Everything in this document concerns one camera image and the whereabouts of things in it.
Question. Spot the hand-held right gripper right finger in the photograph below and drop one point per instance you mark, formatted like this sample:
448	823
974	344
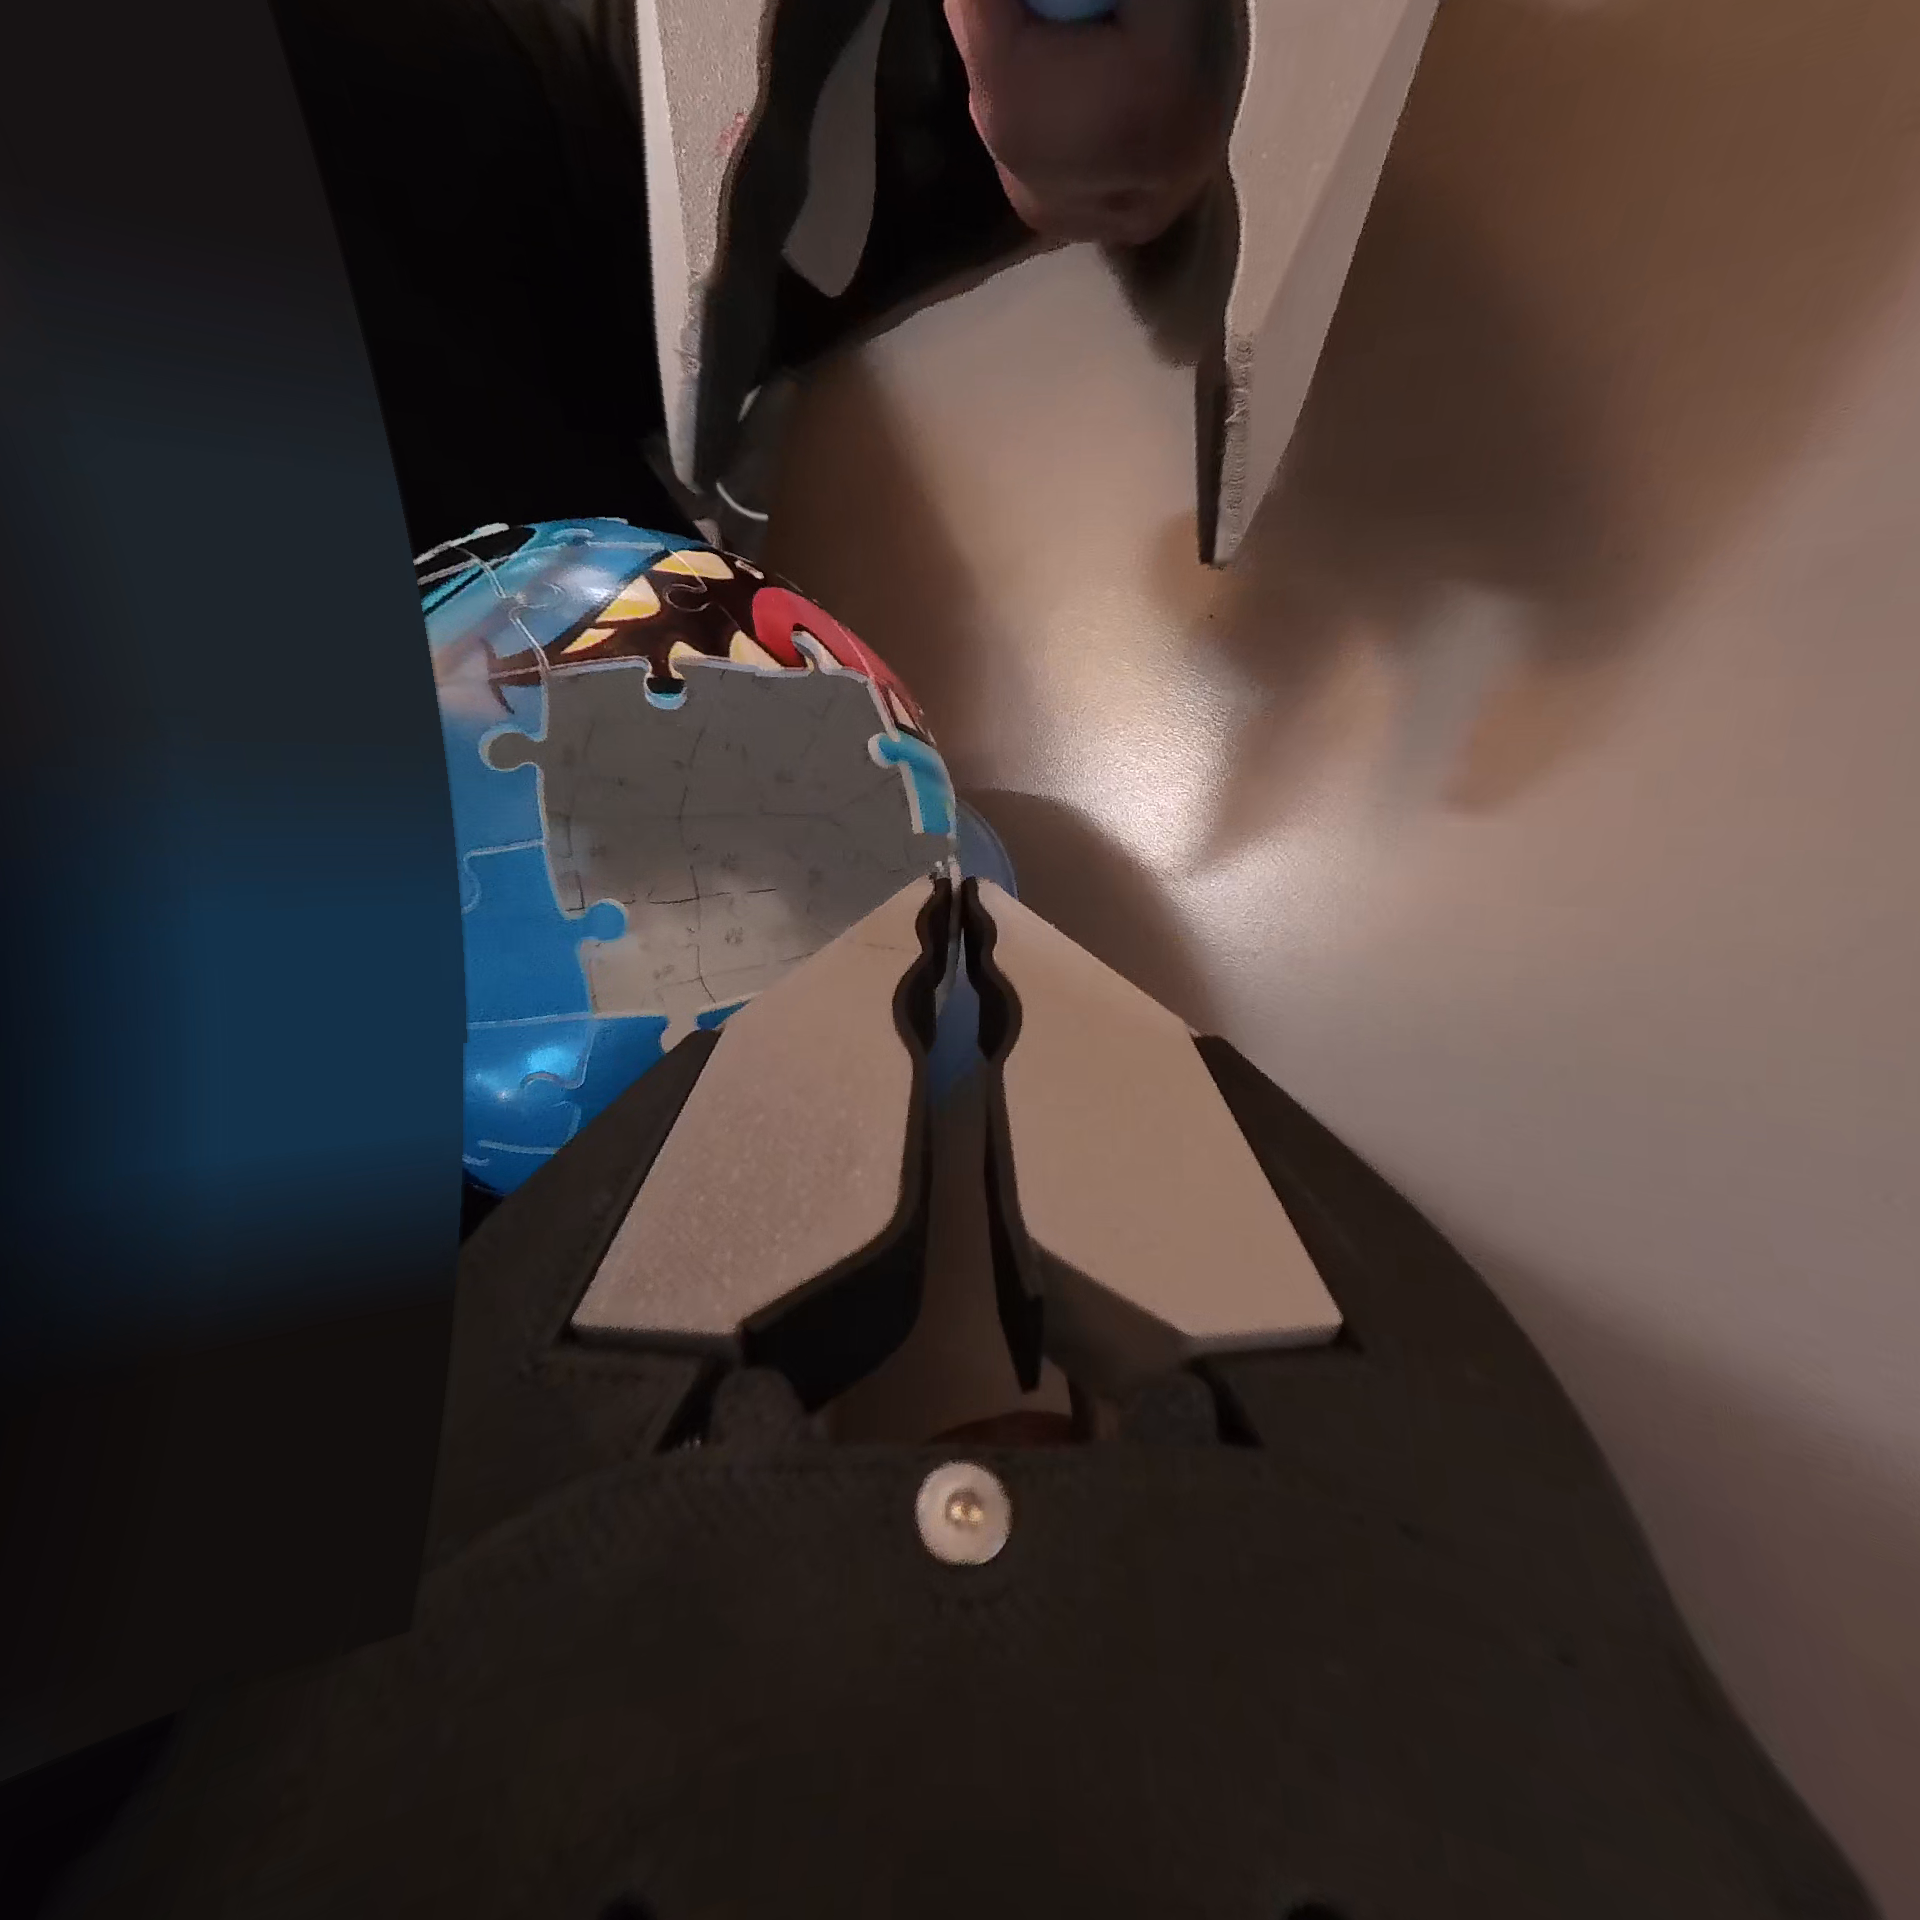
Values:
1139	1185

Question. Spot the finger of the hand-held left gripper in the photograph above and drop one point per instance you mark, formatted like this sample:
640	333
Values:
683	179
1320	152

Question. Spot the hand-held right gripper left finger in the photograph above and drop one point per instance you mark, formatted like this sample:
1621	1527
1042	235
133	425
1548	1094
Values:
781	1185

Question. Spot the blue puzzle ball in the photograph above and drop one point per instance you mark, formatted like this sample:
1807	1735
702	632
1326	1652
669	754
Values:
706	811

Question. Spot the person's left hand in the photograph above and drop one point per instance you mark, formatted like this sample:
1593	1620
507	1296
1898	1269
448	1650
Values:
1078	136

